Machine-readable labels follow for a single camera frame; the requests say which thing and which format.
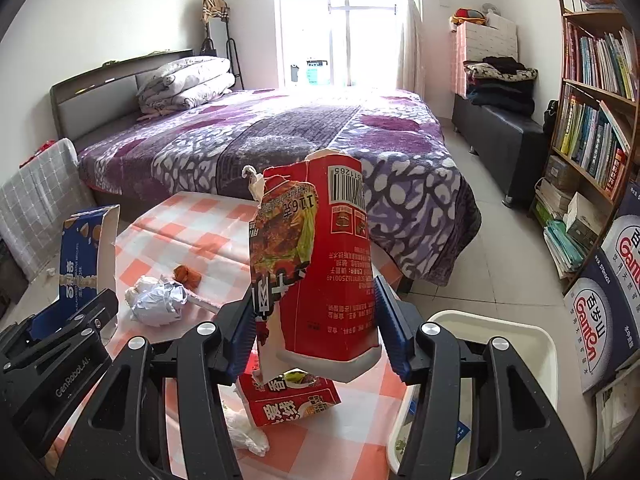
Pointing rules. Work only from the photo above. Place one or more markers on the grey bed headboard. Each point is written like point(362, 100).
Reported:
point(100, 100)

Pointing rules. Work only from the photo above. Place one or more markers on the white curtain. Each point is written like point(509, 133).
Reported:
point(410, 25)

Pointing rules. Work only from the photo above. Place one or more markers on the orange white checkered tablecloth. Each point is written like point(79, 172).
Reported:
point(165, 230)

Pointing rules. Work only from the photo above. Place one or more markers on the row of upright books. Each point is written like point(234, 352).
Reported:
point(590, 135)
point(600, 60)

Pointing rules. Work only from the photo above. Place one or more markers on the stack of white papers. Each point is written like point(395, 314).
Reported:
point(617, 410)

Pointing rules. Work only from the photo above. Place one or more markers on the blue white carton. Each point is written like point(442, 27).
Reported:
point(80, 260)

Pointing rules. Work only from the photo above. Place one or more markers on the cream plastic bin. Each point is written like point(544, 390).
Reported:
point(500, 322)

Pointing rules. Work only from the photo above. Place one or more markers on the wooden bookshelf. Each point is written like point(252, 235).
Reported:
point(595, 17)

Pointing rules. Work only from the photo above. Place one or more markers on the pile of flat books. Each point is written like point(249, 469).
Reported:
point(562, 240)

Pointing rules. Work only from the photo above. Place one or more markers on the red yellow plush toy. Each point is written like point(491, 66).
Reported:
point(467, 16)

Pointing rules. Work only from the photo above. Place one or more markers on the plaid scarf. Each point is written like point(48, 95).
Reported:
point(216, 8)

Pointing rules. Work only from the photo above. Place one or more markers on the black coat rack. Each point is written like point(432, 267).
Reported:
point(232, 55)

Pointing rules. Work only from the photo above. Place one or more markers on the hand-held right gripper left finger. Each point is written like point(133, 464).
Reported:
point(242, 340)

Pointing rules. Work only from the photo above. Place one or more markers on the blue white cardboard box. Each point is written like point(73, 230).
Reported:
point(627, 245)
point(600, 320)

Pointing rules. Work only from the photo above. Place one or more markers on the folded floral quilt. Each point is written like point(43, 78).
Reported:
point(185, 82)

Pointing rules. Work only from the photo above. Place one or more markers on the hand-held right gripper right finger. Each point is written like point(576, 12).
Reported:
point(395, 340)

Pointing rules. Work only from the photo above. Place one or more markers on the pink drawer cabinet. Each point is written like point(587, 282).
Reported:
point(480, 42)

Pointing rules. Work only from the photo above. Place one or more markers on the red cloth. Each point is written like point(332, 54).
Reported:
point(37, 152)

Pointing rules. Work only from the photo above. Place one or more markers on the bed with purple blanket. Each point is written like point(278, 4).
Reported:
point(300, 125)

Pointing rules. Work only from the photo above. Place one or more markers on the grey checkered cloth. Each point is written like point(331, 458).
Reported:
point(35, 195)

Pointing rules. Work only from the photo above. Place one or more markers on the white tissue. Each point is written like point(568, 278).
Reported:
point(250, 437)

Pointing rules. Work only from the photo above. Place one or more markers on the green plastic basket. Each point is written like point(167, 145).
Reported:
point(317, 72)

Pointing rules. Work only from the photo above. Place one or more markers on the flattened red carton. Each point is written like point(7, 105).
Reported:
point(290, 405)

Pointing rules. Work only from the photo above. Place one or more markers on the stack of folded clothes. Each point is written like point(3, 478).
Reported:
point(500, 85)

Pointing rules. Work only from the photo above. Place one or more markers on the torn tall red carton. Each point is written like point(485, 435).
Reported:
point(330, 260)

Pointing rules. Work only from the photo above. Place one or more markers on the black bench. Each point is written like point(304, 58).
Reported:
point(500, 135)

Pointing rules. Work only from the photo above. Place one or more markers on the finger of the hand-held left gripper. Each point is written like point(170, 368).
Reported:
point(92, 310)

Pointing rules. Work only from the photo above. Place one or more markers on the orange peel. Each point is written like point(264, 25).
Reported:
point(186, 276)

